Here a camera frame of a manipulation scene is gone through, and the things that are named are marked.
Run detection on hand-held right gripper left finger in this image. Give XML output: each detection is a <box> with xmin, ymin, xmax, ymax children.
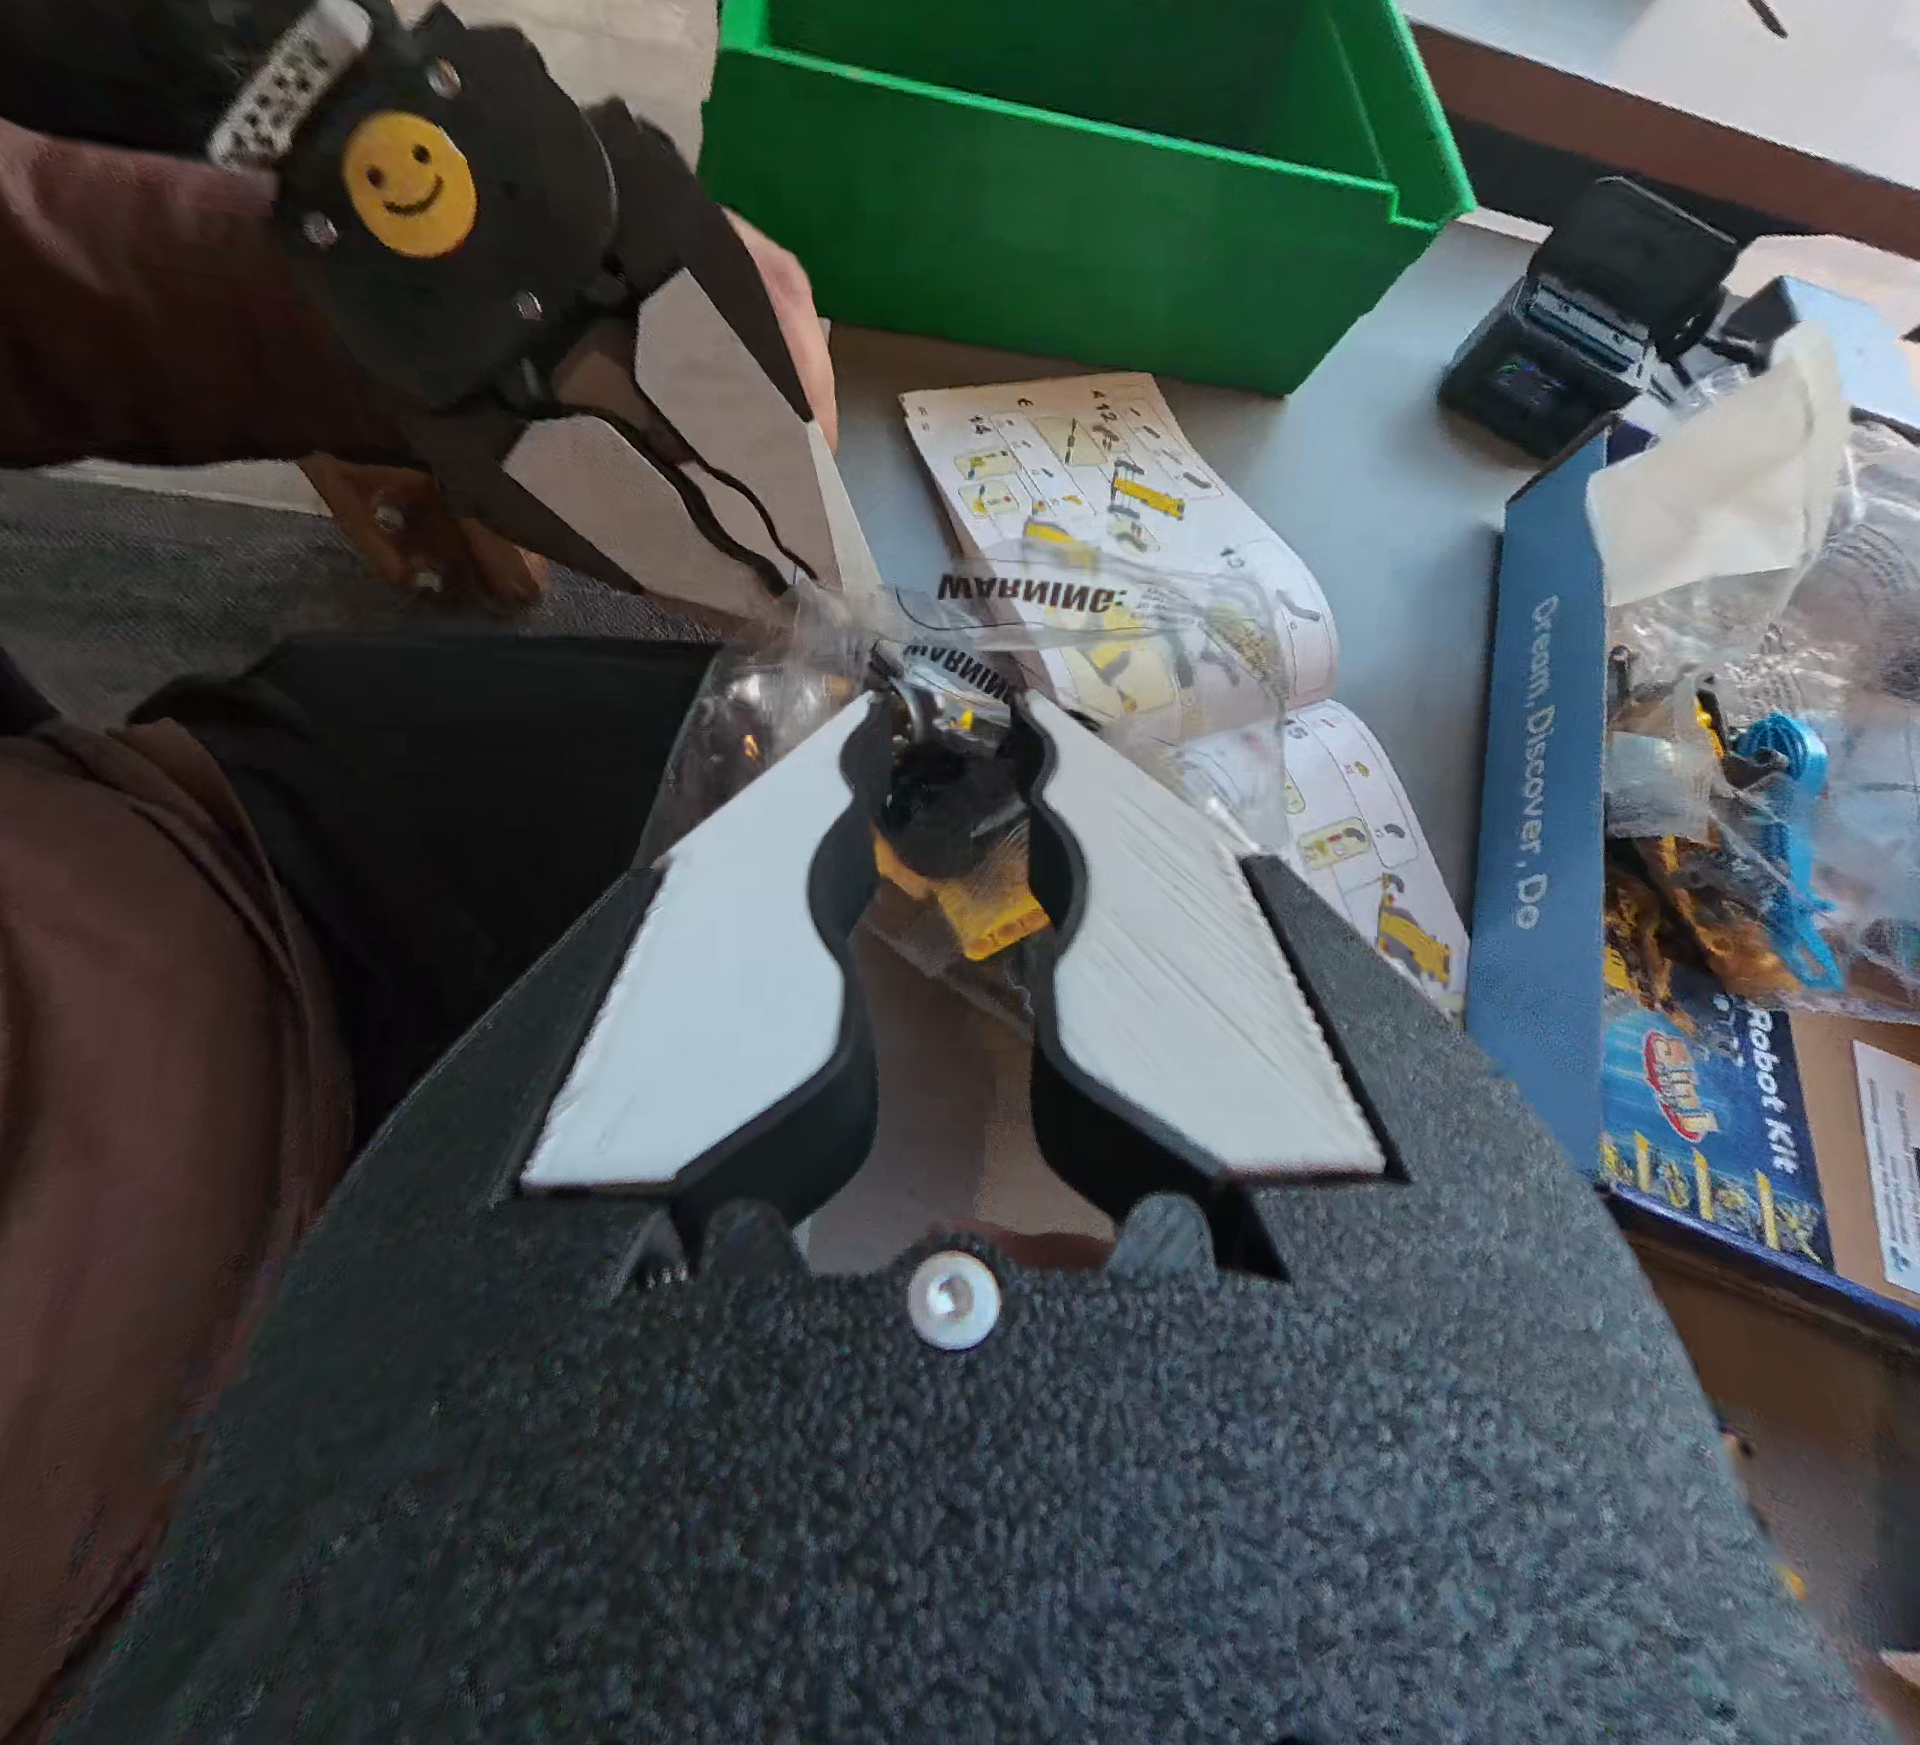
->
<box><xmin>524</xmin><ymin>696</ymin><xmax>892</xmax><ymax>1237</ymax></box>

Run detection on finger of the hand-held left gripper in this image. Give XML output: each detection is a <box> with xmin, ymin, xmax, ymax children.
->
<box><xmin>624</xmin><ymin>263</ymin><xmax>828</xmax><ymax>584</ymax></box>

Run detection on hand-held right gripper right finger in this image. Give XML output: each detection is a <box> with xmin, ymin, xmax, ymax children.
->
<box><xmin>1022</xmin><ymin>696</ymin><xmax>1392</xmax><ymax>1237</ymax></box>

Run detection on clear bag of wheel parts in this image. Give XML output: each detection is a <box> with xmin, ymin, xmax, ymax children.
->
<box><xmin>644</xmin><ymin>560</ymin><xmax>1296</xmax><ymax>971</ymax></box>

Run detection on person's left forearm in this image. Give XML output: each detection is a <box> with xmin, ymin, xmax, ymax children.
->
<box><xmin>0</xmin><ymin>111</ymin><xmax>428</xmax><ymax>479</ymax></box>

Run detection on grey desk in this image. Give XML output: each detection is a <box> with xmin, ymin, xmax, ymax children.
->
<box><xmin>1335</xmin><ymin>0</ymin><xmax>1920</xmax><ymax>210</ymax></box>
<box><xmin>796</xmin><ymin>216</ymin><xmax>1920</xmax><ymax>1689</ymax></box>

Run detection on person's left hand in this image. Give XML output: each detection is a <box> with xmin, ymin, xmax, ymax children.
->
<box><xmin>725</xmin><ymin>210</ymin><xmax>845</xmax><ymax>450</ymax></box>

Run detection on person's black trousers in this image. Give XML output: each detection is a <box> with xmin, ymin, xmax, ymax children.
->
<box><xmin>120</xmin><ymin>624</ymin><xmax>726</xmax><ymax>1152</ymax></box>

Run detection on blue cardboard box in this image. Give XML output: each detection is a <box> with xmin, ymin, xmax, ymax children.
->
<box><xmin>1460</xmin><ymin>274</ymin><xmax>1920</xmax><ymax>1333</ymax></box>

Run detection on building instruction booklet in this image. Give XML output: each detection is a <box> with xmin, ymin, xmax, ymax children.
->
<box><xmin>898</xmin><ymin>372</ymin><xmax>1474</xmax><ymax>1018</ymax></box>

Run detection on green plastic bin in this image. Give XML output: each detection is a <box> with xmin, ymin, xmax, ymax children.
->
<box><xmin>695</xmin><ymin>0</ymin><xmax>1481</xmax><ymax>397</ymax></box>

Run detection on blue plastic tool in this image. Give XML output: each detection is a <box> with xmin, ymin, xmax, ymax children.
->
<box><xmin>1689</xmin><ymin>696</ymin><xmax>1852</xmax><ymax>1003</ymax></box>

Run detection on clear plastic bag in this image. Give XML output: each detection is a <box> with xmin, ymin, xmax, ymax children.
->
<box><xmin>1586</xmin><ymin>319</ymin><xmax>1920</xmax><ymax>832</ymax></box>

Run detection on small black box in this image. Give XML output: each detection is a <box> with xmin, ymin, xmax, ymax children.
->
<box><xmin>1437</xmin><ymin>175</ymin><xmax>1743</xmax><ymax>460</ymax></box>

